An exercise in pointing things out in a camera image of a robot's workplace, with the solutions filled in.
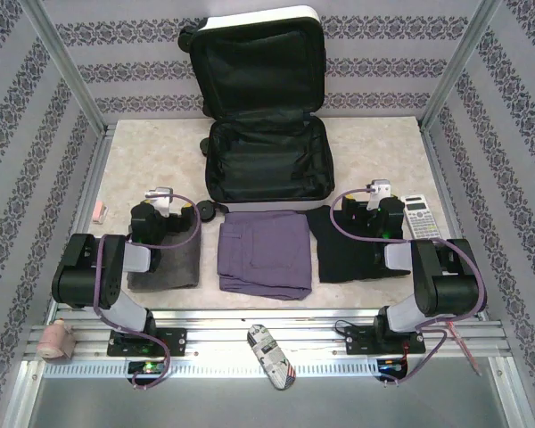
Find grey towel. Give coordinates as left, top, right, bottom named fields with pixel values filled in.
left=127, top=222, right=202, bottom=293

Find black garment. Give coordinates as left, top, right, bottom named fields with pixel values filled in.
left=305, top=205, right=414, bottom=284

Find white hard-shell suitcase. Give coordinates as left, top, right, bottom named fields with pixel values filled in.
left=177, top=4, right=336, bottom=224

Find purple trousers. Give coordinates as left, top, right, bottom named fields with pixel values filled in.
left=217, top=209, right=313, bottom=300

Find white scientific calculator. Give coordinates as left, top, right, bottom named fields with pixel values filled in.
left=399, top=194, right=442, bottom=240

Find small circuit board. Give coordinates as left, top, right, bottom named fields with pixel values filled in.
left=376, top=358, right=407, bottom=374
left=128, top=360, right=166, bottom=375

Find red pen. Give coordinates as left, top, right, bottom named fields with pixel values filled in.
left=445, top=318, right=482, bottom=376

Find small pink plastic object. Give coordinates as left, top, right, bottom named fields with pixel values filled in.
left=37, top=317, right=78, bottom=360

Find newspaper print pouch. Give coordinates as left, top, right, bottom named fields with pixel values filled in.
left=246, top=324, right=297, bottom=391

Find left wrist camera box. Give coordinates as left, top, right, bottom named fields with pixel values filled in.
left=144, top=186, right=174, bottom=219

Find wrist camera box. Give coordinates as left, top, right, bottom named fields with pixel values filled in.
left=144, top=186, right=174, bottom=219
left=368, top=179, right=392, bottom=210

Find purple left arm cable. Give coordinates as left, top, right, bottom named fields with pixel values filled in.
left=91, top=191, right=202, bottom=391

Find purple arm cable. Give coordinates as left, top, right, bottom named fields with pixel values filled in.
left=91, top=191, right=202, bottom=391
left=329, top=190, right=490, bottom=389

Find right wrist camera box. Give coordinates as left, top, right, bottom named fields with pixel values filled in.
left=368, top=179, right=392, bottom=210

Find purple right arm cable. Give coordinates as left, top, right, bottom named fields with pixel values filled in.
left=329, top=190, right=490, bottom=389

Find aluminium side rail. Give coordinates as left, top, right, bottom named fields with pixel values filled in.
left=48, top=124, right=117, bottom=313
left=421, top=124, right=490, bottom=320

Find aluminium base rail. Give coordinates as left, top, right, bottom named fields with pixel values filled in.
left=24, top=307, right=516, bottom=362

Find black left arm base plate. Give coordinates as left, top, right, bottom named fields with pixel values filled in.
left=108, top=327, right=187, bottom=358

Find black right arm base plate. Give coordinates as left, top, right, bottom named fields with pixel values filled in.
left=345, top=324, right=425, bottom=357

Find aluminium frame post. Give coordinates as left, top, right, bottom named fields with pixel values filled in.
left=421, top=0, right=503, bottom=133
left=24, top=0, right=109, bottom=135

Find white slotted cable duct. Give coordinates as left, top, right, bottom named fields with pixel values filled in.
left=42, top=363, right=380, bottom=379

